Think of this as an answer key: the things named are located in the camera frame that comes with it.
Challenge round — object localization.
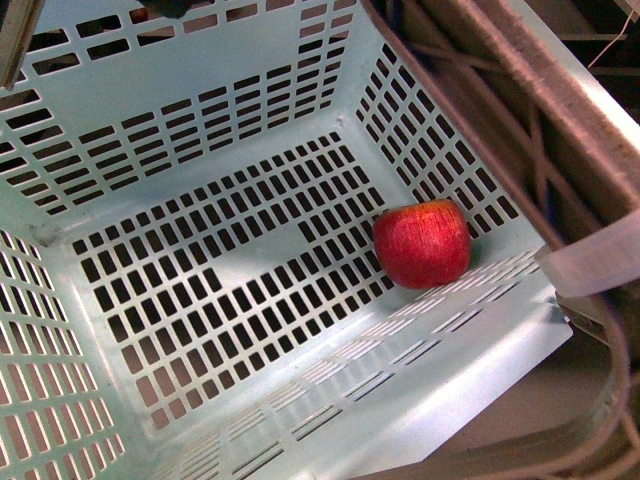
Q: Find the brown lattice left gripper finger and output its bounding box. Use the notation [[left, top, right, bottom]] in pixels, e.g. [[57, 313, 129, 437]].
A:
[[365, 1, 639, 479]]

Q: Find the light blue plastic basket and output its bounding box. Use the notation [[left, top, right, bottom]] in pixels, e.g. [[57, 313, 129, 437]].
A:
[[1, 1, 611, 479]]

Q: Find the red apple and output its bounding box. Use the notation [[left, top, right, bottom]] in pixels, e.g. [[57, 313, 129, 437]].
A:
[[372, 199, 471, 290]]

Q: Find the white thin cable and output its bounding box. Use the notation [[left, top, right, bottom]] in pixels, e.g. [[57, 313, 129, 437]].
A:
[[587, 10, 640, 69]]

